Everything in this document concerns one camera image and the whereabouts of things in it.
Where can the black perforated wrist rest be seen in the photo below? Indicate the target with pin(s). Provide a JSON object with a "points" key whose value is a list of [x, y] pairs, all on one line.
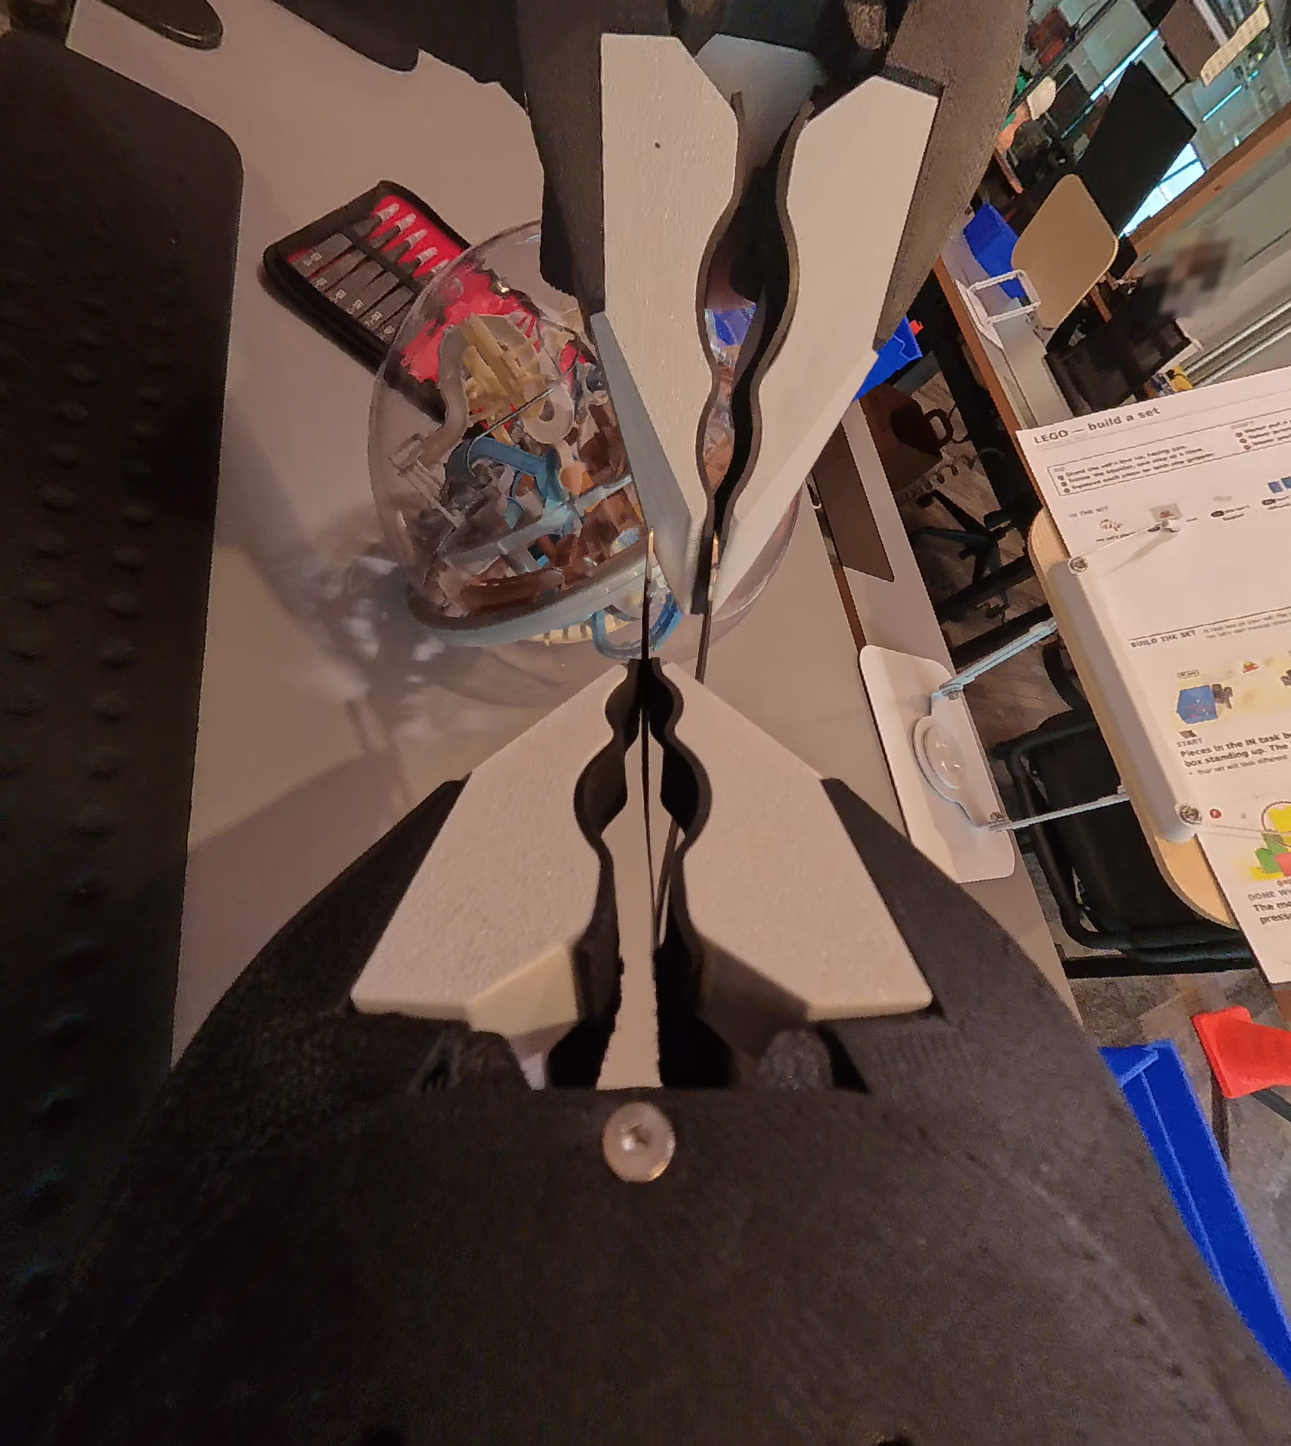
{"points": [[58, 678]]}

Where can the clear maze ball toy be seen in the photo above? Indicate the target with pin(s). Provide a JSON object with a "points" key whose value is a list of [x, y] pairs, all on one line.
{"points": [[498, 475]]}

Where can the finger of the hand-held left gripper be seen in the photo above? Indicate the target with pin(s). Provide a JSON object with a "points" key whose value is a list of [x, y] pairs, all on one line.
{"points": [[849, 249], [656, 204]]}

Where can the red plastic piece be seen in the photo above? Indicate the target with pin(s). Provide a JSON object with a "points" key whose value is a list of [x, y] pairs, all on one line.
{"points": [[1266, 1052]]}

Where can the black monitor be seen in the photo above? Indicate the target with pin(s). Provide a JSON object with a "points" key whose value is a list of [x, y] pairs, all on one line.
{"points": [[1131, 136]]}

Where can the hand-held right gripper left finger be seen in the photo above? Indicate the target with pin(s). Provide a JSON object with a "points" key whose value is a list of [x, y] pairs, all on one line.
{"points": [[476, 904]]}

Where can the beige chair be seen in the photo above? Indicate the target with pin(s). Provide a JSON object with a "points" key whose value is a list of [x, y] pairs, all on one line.
{"points": [[1063, 239]]}

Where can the blue storage bin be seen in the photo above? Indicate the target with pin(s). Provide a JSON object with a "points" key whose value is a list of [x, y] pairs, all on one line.
{"points": [[1199, 1221]]}

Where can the black red tweezers case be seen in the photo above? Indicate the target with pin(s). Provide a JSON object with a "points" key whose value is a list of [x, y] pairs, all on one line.
{"points": [[340, 284]]}

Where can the black pointed tweezers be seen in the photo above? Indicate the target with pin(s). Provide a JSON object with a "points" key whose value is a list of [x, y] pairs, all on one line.
{"points": [[650, 769]]}

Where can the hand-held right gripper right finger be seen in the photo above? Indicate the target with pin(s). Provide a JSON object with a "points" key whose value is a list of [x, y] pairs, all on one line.
{"points": [[815, 904]]}

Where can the printed instruction sheet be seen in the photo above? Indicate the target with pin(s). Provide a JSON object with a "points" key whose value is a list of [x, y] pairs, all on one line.
{"points": [[1211, 588]]}

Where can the set of black tweezers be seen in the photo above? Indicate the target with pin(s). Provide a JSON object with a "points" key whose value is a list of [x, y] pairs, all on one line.
{"points": [[385, 261]]}

